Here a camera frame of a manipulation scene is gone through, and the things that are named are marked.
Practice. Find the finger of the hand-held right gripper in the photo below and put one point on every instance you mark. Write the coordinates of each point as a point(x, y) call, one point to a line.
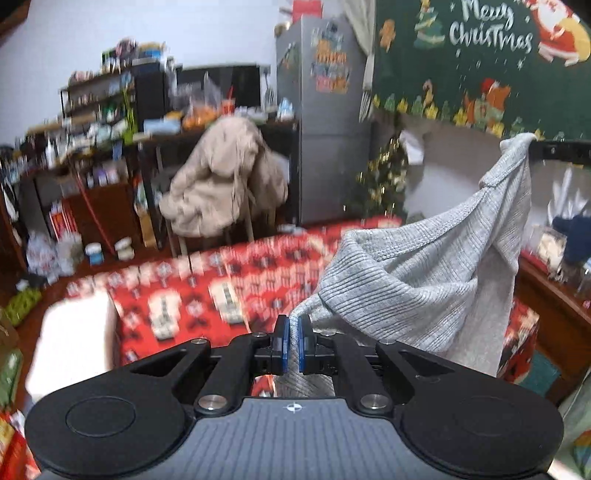
point(558, 151)

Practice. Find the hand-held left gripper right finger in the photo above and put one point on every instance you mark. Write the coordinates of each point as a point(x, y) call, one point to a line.
point(304, 344)

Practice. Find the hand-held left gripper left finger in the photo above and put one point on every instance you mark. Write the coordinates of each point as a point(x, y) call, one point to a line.
point(282, 344)

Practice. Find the grey ribbed polo shirt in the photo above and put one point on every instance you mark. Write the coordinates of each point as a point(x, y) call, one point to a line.
point(415, 277)

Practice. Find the person's dark blue clothing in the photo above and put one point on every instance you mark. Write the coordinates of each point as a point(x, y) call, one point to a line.
point(575, 240)

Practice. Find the red patterned blanket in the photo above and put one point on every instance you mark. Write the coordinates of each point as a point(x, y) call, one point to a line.
point(184, 295)

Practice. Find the light wooden chair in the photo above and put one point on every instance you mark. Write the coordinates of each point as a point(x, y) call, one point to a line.
point(250, 226)

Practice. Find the white crumpled cloth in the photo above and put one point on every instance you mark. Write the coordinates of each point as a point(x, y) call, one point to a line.
point(412, 146)

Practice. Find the wooden side table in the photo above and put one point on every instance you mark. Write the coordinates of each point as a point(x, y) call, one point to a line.
point(554, 314)

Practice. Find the small decorated Christmas tree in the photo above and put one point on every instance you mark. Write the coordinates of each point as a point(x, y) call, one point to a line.
point(385, 175)

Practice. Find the beige jacket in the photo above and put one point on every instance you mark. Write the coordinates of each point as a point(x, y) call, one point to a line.
point(217, 175)

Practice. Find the silver refrigerator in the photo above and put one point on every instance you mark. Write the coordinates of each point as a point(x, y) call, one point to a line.
point(323, 152)

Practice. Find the grey white towel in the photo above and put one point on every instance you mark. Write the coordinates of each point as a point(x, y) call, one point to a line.
point(365, 106)

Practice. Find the white blue cup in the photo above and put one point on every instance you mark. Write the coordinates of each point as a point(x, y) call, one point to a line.
point(94, 253)

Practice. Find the folded cream sweater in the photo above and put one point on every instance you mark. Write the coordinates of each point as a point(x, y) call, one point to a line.
point(69, 341)

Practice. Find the brown wooden drawer cabinet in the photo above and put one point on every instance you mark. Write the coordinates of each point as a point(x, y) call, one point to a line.
point(106, 217)

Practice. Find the white blue jar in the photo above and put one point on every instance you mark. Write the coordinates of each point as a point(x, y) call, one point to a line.
point(285, 108)

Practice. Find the cream curtain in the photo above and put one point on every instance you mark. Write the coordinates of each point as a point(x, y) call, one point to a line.
point(360, 23)

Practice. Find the colourful fridge magnets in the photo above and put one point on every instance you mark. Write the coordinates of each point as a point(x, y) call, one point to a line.
point(330, 55)

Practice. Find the white plastic bag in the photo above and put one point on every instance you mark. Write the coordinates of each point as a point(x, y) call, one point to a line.
point(51, 254)

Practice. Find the red white carton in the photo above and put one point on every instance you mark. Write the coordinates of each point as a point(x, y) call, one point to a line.
point(62, 221)

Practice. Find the black countertop appliance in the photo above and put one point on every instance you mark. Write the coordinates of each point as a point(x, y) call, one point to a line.
point(231, 87)

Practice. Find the yellow-green plastic rack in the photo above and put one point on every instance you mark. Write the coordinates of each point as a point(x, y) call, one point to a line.
point(22, 304)

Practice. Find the red box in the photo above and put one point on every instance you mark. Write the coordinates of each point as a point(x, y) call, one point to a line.
point(307, 8)

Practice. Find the cluttered storage shelf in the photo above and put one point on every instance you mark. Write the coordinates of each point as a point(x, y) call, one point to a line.
point(115, 92)

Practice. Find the green festive wall banner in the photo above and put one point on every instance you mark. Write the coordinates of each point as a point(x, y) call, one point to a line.
point(471, 78)

